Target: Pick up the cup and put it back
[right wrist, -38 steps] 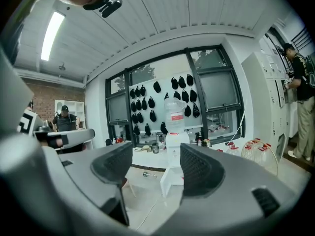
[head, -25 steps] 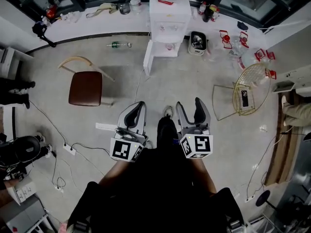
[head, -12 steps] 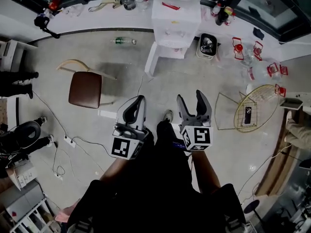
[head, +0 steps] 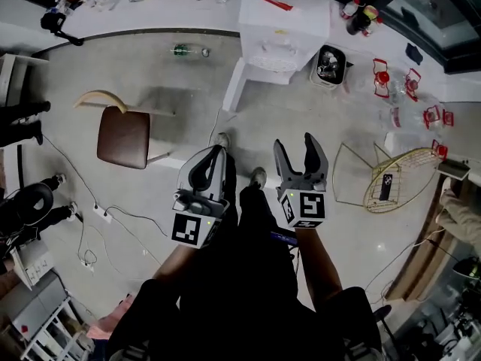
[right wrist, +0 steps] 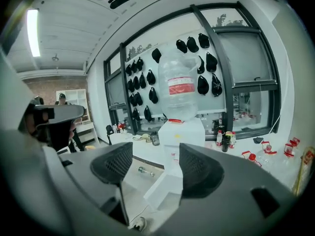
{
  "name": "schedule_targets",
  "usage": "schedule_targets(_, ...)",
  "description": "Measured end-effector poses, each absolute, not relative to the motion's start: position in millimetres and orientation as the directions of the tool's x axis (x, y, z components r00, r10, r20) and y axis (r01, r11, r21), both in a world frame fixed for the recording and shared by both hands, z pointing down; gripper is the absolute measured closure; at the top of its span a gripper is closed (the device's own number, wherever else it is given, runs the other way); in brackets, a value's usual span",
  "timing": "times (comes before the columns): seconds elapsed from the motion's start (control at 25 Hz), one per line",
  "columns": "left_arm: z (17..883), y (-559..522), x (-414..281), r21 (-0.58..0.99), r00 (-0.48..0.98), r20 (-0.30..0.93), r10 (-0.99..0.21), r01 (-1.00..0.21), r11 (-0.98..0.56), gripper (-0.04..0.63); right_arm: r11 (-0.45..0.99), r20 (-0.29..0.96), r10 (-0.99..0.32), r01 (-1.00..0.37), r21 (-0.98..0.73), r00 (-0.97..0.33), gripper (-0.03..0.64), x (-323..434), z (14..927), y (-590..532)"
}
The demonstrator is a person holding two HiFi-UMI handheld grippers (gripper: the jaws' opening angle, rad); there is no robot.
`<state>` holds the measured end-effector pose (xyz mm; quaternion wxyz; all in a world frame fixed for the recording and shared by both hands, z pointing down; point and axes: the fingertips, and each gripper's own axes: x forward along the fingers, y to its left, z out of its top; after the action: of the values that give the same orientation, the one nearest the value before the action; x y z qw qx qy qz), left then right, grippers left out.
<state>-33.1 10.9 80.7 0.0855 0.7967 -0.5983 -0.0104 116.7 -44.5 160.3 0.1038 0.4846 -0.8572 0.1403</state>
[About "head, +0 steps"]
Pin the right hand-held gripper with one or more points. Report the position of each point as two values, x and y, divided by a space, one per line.
310 203

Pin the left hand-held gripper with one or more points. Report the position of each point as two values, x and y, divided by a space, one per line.
195 229

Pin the person's right forearm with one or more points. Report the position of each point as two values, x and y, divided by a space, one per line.
315 261

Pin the person's left forearm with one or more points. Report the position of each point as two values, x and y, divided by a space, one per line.
176 261

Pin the person's left grey shoe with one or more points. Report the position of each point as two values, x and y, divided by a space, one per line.
222 140

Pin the person's grey shoe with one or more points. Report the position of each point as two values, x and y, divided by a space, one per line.
258 176
222 140

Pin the person's right grey shoe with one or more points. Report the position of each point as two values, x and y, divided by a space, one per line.
258 176

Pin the brown seat wooden chair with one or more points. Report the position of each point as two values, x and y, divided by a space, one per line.
124 137

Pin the black phone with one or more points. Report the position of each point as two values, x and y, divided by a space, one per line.
386 186

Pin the white trash bin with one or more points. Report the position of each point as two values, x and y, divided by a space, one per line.
328 68

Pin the white power strip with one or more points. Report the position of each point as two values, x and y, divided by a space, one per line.
102 213

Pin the person's black trousers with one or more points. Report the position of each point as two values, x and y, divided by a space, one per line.
233 299

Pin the green label plastic bottle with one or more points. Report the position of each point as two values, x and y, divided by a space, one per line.
184 50

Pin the white water dispenser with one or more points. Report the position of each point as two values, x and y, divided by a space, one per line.
285 17

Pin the dark bottle with red cap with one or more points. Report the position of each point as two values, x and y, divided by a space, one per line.
357 21

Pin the black pouch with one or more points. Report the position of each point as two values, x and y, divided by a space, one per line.
414 53

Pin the pink cloth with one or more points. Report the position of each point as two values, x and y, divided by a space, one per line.
109 323

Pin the white box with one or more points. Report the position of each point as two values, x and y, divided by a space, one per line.
32 263

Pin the white shelf rack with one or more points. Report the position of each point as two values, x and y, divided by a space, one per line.
52 329

